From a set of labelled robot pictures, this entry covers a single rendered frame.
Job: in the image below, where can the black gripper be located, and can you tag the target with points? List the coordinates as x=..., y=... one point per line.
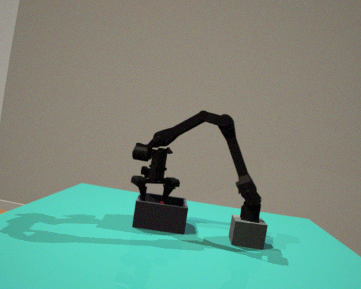
x=156, y=174

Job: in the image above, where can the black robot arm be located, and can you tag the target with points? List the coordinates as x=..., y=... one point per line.
x=250, y=210

